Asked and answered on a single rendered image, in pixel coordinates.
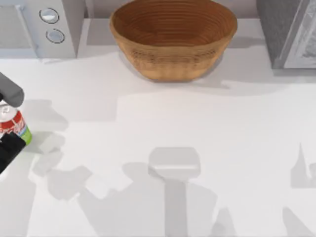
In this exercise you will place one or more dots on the red white green can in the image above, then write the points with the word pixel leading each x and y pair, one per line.
pixel 17 123

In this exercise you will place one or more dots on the round microwave knob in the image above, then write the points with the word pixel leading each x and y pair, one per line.
pixel 49 15
pixel 55 35

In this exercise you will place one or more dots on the pale microwave oven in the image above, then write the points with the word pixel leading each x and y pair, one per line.
pixel 69 29

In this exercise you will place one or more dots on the brown woven basket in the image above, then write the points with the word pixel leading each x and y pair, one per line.
pixel 172 49

